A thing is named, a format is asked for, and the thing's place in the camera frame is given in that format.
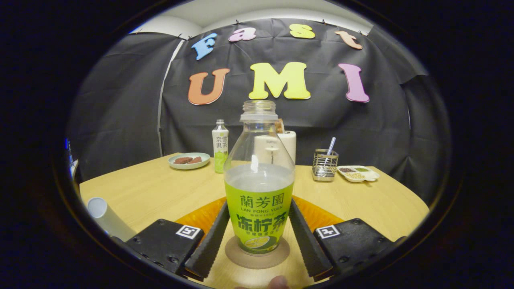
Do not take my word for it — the white divided spice dish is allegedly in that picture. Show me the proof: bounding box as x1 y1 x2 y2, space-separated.
337 165 380 183

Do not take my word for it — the pale green plate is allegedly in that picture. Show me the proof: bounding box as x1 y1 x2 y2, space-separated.
167 152 211 170

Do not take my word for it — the wire utensil holder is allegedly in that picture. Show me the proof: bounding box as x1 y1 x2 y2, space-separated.
312 149 339 181

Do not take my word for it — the tall white green drink bottle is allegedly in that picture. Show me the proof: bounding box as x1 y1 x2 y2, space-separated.
212 119 229 174

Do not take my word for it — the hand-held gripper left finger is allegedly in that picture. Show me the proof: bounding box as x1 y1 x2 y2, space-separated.
124 197 230 280

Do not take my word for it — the wooden table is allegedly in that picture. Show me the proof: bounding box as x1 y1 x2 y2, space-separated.
78 153 430 289

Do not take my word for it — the white toaster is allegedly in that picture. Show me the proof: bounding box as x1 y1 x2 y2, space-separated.
254 130 297 165

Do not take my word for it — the green label juice bottle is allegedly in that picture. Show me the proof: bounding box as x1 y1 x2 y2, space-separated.
223 100 296 256

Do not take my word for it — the white cup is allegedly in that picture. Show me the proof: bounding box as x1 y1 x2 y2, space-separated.
87 197 137 242

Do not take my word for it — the round brown coaster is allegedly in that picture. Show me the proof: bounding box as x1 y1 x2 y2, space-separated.
225 236 290 269

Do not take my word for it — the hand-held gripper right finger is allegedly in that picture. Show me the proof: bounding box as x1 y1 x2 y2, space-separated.
288 196 406 281

